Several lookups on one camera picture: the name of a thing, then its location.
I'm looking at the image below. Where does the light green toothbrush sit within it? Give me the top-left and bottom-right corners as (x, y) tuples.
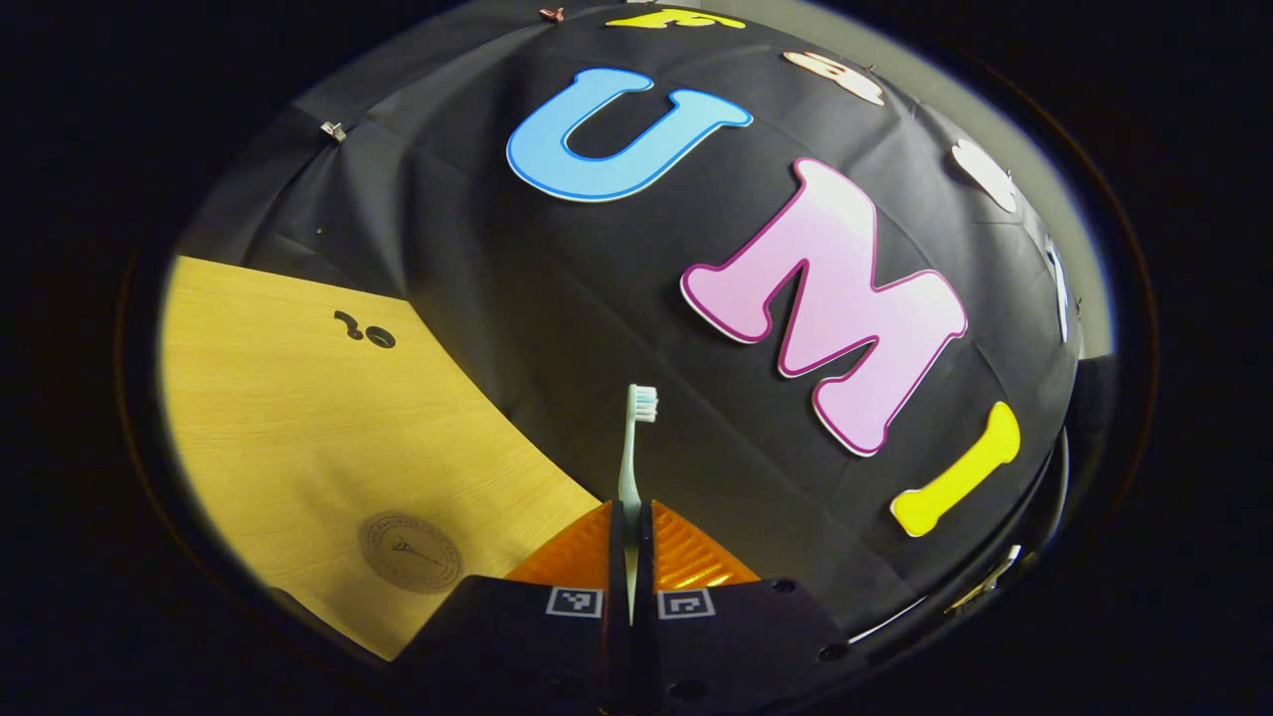
(617, 385), (659, 626)

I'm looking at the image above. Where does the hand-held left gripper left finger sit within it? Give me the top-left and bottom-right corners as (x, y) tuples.
(393, 500), (631, 716)

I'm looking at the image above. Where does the black backdrop cloth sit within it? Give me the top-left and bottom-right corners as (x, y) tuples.
(174, 0), (1085, 647)

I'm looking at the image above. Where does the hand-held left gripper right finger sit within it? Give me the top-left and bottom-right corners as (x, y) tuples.
(636, 500), (856, 716)

